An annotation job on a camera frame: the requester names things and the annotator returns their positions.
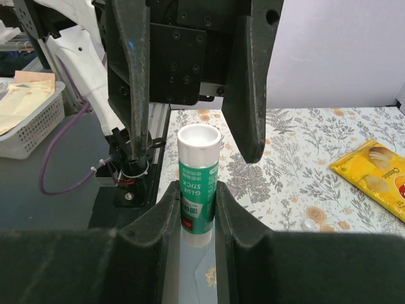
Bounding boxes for floral tablecloth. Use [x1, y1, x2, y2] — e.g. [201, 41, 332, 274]
[159, 107, 404, 235]

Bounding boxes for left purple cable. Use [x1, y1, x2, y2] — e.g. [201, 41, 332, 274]
[39, 53, 115, 196]

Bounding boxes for white perforated plastic basket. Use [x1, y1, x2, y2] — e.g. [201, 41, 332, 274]
[1, 81, 65, 160]

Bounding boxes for white glue stick cap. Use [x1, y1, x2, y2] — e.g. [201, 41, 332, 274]
[301, 218, 317, 231]

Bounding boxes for yellow Lays chips bag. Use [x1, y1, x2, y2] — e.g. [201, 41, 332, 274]
[330, 139, 404, 221]

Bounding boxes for green white glue stick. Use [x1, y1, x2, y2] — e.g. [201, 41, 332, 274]
[177, 123, 222, 248]

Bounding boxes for beige papers in basket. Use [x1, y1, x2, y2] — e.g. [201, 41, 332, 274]
[1, 70, 56, 135]

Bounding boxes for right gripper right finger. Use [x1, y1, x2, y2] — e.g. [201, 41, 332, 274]
[215, 182, 404, 303]

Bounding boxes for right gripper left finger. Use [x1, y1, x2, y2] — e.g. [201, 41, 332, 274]
[1, 182, 180, 303]

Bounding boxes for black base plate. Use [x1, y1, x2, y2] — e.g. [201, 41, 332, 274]
[87, 104, 171, 231]

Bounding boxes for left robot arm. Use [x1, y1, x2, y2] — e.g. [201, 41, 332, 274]
[14, 1, 284, 163]

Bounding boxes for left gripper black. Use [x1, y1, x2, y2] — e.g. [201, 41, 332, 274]
[104, 1, 284, 163]

